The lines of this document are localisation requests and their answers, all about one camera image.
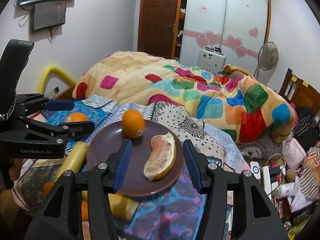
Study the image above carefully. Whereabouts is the large orange with sticker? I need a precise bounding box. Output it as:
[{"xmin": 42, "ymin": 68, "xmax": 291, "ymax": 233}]
[{"xmin": 65, "ymin": 112, "xmax": 88, "ymax": 122}]

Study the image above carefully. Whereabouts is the small mandarin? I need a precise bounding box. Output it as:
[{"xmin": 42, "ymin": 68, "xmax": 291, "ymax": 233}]
[
  {"xmin": 42, "ymin": 181, "xmax": 55, "ymax": 195},
  {"xmin": 81, "ymin": 199, "xmax": 88, "ymax": 221}
]

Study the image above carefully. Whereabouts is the small mandarin front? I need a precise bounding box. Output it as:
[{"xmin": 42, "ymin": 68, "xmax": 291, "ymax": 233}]
[{"xmin": 42, "ymin": 181, "xmax": 55, "ymax": 195}]

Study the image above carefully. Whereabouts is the large plain orange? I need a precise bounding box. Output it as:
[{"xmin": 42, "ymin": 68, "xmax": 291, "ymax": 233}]
[{"xmin": 121, "ymin": 109, "xmax": 145, "ymax": 139}]

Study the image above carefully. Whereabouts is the left hand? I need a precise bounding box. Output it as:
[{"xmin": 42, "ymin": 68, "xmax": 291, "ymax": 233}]
[{"xmin": 9, "ymin": 159, "xmax": 23, "ymax": 181}]

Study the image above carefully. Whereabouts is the purple round plate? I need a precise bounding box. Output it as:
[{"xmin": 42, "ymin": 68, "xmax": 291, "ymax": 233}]
[{"xmin": 87, "ymin": 120, "xmax": 184, "ymax": 197}]

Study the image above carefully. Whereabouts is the white bottle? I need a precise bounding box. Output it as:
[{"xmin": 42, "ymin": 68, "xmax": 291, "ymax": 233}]
[{"xmin": 272, "ymin": 182, "xmax": 295, "ymax": 199}]

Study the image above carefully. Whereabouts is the yellow foam tube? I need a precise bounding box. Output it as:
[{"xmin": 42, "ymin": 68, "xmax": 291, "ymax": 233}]
[{"xmin": 37, "ymin": 64, "xmax": 76, "ymax": 94}]

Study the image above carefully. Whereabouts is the white power strip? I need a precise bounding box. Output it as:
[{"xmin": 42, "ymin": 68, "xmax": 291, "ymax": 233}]
[{"xmin": 262, "ymin": 166, "xmax": 272, "ymax": 200}]

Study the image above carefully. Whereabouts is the patterned blue patchwork cloth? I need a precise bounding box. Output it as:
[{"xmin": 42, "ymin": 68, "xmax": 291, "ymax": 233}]
[{"xmin": 11, "ymin": 94, "xmax": 251, "ymax": 240}]

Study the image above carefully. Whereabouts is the black striped bag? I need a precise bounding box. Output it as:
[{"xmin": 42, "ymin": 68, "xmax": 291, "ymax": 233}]
[{"xmin": 293, "ymin": 107, "xmax": 319, "ymax": 153}]

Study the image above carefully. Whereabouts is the colourful patchwork quilt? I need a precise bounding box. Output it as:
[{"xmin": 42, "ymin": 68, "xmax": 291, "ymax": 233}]
[{"xmin": 73, "ymin": 51, "xmax": 295, "ymax": 144}]

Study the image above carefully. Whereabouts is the wooden headboard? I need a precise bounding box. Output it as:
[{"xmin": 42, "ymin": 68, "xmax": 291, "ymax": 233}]
[{"xmin": 279, "ymin": 68, "xmax": 320, "ymax": 118}]

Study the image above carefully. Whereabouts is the white suitcase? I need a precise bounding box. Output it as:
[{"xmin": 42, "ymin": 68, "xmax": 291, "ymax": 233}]
[{"xmin": 197, "ymin": 47, "xmax": 226, "ymax": 73}]

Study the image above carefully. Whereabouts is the brown wooden door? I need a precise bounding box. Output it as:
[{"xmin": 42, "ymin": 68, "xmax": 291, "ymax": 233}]
[{"xmin": 137, "ymin": 0, "xmax": 181, "ymax": 59}]

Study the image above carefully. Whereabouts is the standing electric fan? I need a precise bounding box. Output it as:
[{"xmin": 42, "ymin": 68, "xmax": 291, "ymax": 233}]
[{"xmin": 254, "ymin": 42, "xmax": 279, "ymax": 80}]

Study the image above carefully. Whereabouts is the sliding door wardrobe with hearts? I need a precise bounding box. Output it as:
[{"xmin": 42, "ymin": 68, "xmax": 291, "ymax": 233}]
[{"xmin": 177, "ymin": 0, "xmax": 271, "ymax": 73}]

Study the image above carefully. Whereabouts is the small black wall monitor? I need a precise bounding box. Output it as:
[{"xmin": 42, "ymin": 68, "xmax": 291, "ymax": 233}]
[{"xmin": 30, "ymin": 1, "xmax": 66, "ymax": 33}]

